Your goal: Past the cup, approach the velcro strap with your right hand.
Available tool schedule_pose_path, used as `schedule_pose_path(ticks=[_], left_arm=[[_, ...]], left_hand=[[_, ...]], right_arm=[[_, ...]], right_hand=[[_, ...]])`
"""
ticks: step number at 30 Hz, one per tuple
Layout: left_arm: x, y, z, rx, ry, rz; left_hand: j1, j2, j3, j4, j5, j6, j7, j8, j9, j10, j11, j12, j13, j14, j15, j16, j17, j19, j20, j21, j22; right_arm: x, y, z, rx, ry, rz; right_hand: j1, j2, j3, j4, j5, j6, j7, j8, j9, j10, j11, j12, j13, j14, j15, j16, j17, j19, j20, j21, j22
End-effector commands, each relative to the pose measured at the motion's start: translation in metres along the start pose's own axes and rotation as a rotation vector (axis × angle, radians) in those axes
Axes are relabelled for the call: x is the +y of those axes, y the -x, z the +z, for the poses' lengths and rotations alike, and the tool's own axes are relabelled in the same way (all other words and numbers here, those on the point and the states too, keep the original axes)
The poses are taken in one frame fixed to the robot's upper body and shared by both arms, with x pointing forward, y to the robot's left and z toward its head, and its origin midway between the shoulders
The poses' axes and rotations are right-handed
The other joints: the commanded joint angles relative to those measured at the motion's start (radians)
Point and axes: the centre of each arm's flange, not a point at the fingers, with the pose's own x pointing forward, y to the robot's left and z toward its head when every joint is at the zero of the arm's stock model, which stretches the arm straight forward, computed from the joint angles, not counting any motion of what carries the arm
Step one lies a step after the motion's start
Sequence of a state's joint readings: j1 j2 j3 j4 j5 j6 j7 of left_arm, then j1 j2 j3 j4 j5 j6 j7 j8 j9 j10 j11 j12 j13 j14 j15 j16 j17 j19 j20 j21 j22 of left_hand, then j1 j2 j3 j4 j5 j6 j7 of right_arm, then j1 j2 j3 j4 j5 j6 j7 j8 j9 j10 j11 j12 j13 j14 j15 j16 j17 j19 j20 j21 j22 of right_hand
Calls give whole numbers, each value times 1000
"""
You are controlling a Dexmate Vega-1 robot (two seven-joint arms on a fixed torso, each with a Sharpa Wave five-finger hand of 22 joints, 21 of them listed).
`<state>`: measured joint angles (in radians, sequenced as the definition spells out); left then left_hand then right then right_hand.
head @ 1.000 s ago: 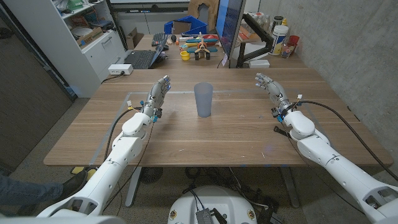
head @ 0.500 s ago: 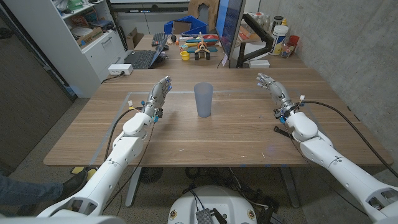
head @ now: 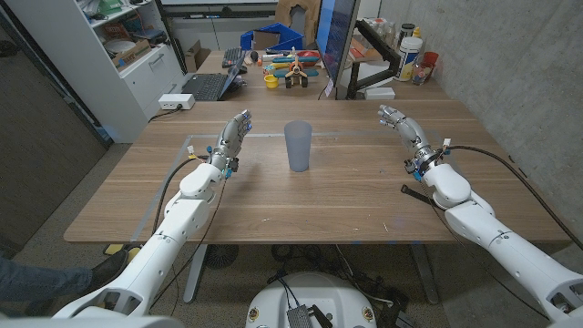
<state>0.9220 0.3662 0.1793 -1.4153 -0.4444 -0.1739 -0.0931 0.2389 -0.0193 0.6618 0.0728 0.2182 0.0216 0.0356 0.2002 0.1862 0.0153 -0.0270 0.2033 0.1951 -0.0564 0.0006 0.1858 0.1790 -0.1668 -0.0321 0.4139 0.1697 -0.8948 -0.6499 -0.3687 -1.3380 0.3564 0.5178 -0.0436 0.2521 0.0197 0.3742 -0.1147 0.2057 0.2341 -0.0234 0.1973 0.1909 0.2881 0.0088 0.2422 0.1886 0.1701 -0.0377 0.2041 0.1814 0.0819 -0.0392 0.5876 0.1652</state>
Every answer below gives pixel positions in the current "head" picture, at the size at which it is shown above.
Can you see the black keyboard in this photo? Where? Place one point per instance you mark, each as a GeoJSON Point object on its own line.
{"type": "Point", "coordinates": [232, 57]}

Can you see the paper note on monitor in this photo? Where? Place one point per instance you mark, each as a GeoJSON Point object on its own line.
{"type": "Point", "coordinates": [329, 87]}

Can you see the flat white box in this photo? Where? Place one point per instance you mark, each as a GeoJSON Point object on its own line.
{"type": "Point", "coordinates": [379, 93]}

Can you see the white wipes canister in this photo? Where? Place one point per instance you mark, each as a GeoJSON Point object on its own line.
{"type": "Point", "coordinates": [407, 59]}

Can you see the small yellow cup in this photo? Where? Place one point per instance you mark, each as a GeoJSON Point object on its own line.
{"type": "Point", "coordinates": [271, 82]}

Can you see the person leg in jeans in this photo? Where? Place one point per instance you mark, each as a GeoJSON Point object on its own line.
{"type": "Point", "coordinates": [41, 282]}

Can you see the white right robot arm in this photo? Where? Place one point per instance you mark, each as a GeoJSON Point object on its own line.
{"type": "Point", "coordinates": [492, 241]}

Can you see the wooden toy airplane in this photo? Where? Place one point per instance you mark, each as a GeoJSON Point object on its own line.
{"type": "Point", "coordinates": [296, 70]}

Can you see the red bowl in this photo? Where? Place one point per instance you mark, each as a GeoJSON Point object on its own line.
{"type": "Point", "coordinates": [311, 55]}

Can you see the translucent blue plastic cup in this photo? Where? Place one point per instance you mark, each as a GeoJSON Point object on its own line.
{"type": "Point", "coordinates": [298, 146]}

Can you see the plain cardboard box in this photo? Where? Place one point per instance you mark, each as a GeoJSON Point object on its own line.
{"type": "Point", "coordinates": [196, 57]}

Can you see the cardboard box with print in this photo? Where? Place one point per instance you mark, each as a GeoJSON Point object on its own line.
{"type": "Point", "coordinates": [132, 54]}

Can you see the black shoe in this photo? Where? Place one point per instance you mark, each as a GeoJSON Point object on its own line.
{"type": "Point", "coordinates": [109, 269]}

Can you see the white shelf cabinet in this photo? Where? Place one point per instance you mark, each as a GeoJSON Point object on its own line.
{"type": "Point", "coordinates": [86, 68]}

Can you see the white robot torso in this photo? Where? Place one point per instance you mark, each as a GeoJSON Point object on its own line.
{"type": "Point", "coordinates": [314, 291]}

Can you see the white power adapter box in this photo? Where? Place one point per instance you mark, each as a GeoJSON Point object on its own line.
{"type": "Point", "coordinates": [175, 101]}

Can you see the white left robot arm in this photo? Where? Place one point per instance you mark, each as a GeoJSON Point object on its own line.
{"type": "Point", "coordinates": [168, 237]}

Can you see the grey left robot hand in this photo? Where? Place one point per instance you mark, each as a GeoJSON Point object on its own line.
{"type": "Point", "coordinates": [230, 141]}

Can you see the black lidded bottle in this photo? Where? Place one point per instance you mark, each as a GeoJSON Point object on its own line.
{"type": "Point", "coordinates": [406, 33]}

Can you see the red cup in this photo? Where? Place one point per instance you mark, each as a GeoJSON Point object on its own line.
{"type": "Point", "coordinates": [431, 58]}

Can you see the grey table leg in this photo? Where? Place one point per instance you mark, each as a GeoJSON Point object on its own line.
{"type": "Point", "coordinates": [195, 273]}

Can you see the black laptop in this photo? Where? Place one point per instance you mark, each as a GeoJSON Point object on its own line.
{"type": "Point", "coordinates": [205, 86]}

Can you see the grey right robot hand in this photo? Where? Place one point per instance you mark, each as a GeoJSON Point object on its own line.
{"type": "Point", "coordinates": [412, 134]}

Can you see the black computer monitor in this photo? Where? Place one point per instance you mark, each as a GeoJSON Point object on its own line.
{"type": "Point", "coordinates": [337, 32]}

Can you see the blue plastic bin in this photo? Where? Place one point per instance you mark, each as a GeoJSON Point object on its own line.
{"type": "Point", "coordinates": [291, 35]}

